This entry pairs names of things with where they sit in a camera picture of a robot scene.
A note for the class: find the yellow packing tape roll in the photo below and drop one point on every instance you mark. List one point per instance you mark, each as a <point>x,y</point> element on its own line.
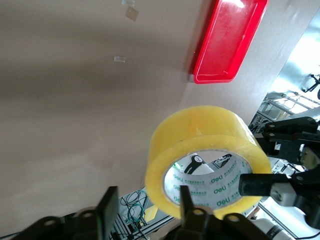
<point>200,125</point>

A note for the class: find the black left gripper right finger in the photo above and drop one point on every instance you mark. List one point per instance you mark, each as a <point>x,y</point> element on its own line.
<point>192,222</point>

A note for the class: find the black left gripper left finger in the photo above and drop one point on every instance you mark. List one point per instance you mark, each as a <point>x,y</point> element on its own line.
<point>105,215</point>

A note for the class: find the black tripod stand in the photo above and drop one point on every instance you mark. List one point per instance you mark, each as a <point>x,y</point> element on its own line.
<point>313,83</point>

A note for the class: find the empty red plastic tray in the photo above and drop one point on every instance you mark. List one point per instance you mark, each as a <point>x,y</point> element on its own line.
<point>225,45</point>

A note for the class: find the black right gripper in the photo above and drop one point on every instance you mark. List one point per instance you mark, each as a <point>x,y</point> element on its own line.
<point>311,190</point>

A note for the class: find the clear tape strip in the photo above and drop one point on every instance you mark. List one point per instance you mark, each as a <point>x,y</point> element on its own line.
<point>119,59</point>

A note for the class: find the brown square tape patch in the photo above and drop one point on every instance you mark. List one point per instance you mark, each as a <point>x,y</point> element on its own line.
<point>131,13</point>

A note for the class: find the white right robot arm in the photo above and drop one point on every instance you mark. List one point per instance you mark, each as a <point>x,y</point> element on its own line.
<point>197,165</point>

